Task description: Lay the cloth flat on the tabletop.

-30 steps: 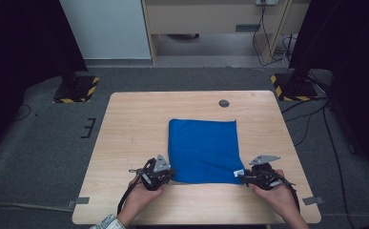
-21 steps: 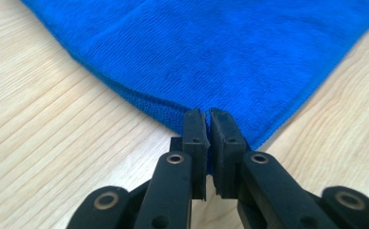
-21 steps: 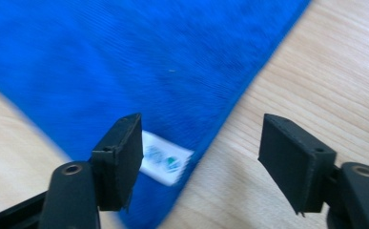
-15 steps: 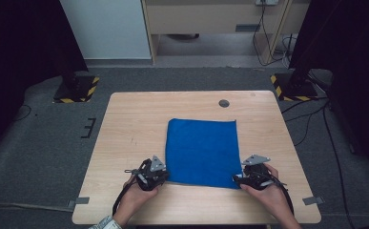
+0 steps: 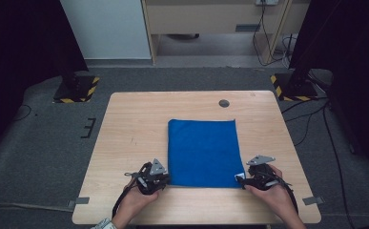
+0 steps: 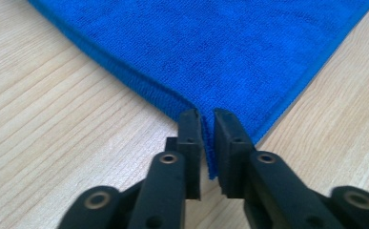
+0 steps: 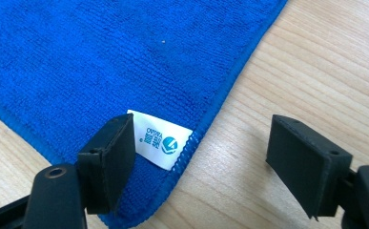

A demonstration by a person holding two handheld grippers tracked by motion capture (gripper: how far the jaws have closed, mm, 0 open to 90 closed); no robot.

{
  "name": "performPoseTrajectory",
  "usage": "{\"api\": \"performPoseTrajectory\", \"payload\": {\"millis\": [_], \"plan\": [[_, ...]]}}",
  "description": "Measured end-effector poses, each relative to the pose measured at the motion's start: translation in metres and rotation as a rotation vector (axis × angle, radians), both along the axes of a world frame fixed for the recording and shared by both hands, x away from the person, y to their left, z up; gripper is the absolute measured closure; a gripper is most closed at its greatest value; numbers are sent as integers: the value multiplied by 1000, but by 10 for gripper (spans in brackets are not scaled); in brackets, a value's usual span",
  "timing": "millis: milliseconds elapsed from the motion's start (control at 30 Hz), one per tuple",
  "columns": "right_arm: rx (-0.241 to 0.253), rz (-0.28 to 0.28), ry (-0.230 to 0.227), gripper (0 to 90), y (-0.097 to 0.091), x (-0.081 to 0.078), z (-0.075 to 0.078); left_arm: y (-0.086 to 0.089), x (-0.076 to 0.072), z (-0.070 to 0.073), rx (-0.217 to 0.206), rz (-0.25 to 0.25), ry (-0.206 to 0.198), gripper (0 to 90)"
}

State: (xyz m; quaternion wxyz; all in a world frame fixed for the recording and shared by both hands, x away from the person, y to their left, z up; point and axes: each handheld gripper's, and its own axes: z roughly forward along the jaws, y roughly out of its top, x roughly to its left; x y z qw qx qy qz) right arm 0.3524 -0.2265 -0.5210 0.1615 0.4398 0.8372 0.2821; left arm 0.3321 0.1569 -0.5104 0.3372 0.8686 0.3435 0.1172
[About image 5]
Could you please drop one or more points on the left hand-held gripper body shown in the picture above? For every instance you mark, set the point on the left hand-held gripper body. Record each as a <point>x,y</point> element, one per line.
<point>157,168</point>

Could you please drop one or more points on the black striped stand base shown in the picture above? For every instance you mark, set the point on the black striped stand base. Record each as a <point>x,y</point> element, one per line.
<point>77,90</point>
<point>295,89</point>

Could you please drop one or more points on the white panel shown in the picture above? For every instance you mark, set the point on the white panel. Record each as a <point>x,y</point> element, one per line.
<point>106,28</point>

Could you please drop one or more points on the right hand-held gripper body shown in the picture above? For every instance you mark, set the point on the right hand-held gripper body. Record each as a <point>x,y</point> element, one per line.
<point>261,160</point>

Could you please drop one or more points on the person's right hand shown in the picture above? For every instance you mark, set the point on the person's right hand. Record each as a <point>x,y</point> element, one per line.
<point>276,198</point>

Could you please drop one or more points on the grey tape strip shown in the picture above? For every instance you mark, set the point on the grey tape strip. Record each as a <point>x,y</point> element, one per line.
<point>78,202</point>
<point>313,200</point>

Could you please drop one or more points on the light wooden desk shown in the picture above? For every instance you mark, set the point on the light wooden desk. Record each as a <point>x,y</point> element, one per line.
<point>204,17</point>

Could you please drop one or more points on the blue cloth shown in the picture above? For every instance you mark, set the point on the blue cloth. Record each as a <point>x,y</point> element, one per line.
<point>204,152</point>

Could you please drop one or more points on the person's left hand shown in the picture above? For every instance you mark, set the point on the person's left hand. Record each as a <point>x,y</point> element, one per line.
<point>133,203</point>

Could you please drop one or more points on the grey round table grommet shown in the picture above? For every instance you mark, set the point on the grey round table grommet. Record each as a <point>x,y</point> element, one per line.
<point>224,103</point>

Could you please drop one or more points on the white power strip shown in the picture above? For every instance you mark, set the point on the white power strip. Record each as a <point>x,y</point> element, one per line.
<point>267,2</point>

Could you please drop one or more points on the black curtain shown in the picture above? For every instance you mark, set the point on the black curtain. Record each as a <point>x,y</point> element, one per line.
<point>23,47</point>
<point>353,63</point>

